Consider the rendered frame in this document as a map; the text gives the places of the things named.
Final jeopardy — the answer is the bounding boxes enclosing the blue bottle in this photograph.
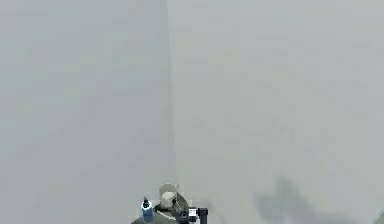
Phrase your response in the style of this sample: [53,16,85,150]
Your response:
[140,196,155,224]

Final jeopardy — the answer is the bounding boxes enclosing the olive green table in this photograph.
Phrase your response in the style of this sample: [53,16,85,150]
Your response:
[130,208,182,224]

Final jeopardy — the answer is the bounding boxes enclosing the white cylinder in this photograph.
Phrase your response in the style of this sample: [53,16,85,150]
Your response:
[160,191,177,209]

